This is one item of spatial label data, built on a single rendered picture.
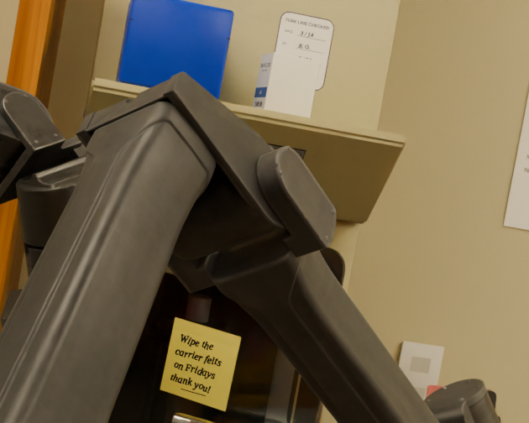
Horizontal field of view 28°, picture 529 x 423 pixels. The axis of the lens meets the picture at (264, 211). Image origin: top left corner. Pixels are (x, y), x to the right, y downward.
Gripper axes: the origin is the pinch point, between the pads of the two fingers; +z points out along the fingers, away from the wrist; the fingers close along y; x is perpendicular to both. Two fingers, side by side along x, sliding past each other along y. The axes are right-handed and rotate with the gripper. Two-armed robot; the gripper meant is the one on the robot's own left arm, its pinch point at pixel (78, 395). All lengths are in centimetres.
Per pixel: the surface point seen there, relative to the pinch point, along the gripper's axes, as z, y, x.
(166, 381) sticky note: 6.0, -7.2, -13.4
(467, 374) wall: 36, -53, -66
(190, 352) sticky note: 3.0, -9.8, -13.1
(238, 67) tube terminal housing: -22.5, -17.6, -30.1
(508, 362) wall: 35, -60, -67
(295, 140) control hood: -16.5, -22.2, -19.0
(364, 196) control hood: -8.8, -29.7, -22.7
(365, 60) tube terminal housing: -21.9, -31.9, -31.4
